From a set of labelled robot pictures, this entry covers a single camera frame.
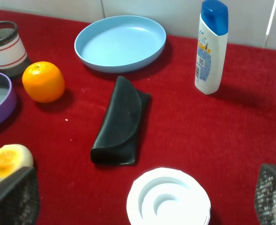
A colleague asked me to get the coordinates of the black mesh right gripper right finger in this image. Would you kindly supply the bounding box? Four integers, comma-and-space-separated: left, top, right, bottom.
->
254, 164, 276, 225

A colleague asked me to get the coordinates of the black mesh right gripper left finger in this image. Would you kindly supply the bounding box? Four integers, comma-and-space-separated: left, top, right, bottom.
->
0, 166, 40, 225

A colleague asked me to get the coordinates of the black glasses case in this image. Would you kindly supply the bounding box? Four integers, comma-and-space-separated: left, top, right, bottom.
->
90, 76, 150, 165

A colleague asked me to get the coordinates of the yellow round bun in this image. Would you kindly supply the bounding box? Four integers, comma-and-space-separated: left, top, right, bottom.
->
0, 144, 34, 182

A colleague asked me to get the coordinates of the red table cloth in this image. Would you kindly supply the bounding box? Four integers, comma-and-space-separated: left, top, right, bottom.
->
0, 10, 276, 225

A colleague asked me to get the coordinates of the white round plastic lid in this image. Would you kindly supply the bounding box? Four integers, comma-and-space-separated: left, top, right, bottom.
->
126, 167, 211, 225

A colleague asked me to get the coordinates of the orange fruit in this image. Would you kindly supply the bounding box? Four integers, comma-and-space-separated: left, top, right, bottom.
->
22, 61, 65, 103

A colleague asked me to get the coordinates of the white blue shampoo bottle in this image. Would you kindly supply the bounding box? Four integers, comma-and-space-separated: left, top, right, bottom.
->
194, 0, 229, 95

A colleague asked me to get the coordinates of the black mesh pen holder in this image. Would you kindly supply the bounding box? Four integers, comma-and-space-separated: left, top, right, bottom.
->
0, 21, 30, 79

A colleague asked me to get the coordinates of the light blue plate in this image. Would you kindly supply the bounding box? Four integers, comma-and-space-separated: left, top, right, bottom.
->
74, 15, 166, 73

